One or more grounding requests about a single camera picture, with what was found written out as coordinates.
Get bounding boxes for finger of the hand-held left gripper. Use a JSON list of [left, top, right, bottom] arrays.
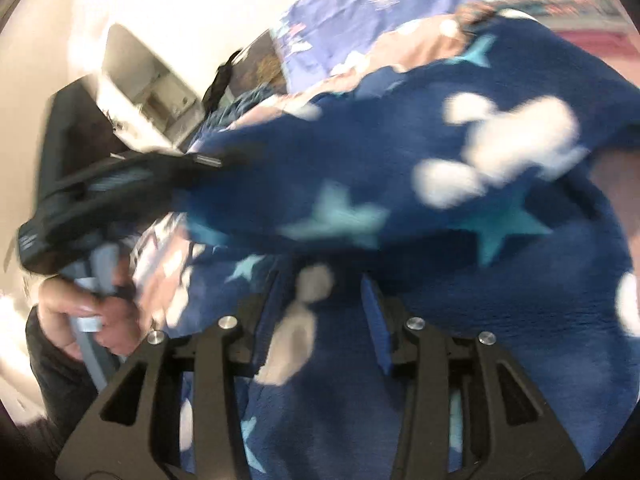
[[167, 152, 226, 188]]

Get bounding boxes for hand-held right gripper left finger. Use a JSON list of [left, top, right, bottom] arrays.
[[55, 271, 279, 480]]

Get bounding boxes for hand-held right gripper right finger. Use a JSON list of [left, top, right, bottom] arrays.
[[362, 275, 586, 480]]

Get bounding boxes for blue fleece garment with stars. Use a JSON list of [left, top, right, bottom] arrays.
[[150, 19, 640, 480]]

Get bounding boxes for person's left forearm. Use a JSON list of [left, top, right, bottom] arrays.
[[25, 305, 111, 441]]

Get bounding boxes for person's left hand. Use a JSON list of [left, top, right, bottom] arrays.
[[37, 255, 148, 361]]

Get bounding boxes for dark blue cloth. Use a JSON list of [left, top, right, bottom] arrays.
[[192, 87, 281, 138]]

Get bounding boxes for dark panel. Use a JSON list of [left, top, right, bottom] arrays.
[[41, 76, 123, 198]]

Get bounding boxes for white framed mirror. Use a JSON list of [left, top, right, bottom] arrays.
[[100, 24, 203, 157]]

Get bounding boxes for dark patterned bag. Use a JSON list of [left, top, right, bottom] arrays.
[[234, 30, 292, 106]]

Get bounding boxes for purple patterned bed sheet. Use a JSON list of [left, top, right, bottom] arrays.
[[270, 0, 596, 93]]

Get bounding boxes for folded patterned cloth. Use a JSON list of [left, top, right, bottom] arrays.
[[450, 0, 626, 33]]

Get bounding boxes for black strap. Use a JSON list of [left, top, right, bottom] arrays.
[[201, 49, 247, 112]]

